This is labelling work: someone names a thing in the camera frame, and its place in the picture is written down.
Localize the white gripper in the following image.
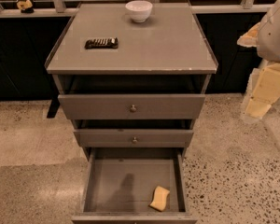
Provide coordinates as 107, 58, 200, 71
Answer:
236, 21, 280, 121

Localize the yellow sponge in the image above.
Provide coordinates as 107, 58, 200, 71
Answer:
149, 186, 170, 212

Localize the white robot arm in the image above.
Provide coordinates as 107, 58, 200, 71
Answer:
237, 0, 280, 119

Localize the grey drawer cabinet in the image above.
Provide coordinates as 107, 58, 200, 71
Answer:
44, 1, 219, 224

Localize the round top drawer knob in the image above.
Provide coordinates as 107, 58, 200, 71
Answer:
130, 105, 137, 113

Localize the grey open bottom drawer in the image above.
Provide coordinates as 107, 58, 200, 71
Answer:
72, 147, 197, 224

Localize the grey top drawer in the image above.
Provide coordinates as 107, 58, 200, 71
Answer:
59, 94, 205, 119

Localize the grey middle drawer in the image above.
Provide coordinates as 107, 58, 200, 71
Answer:
74, 129, 193, 147

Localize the white ceramic bowl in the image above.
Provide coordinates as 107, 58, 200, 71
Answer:
125, 0, 153, 22

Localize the black chocolate bar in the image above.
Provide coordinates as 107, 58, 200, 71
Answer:
84, 37, 119, 49

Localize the small yellow figurine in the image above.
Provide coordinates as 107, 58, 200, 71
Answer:
17, 0, 34, 13

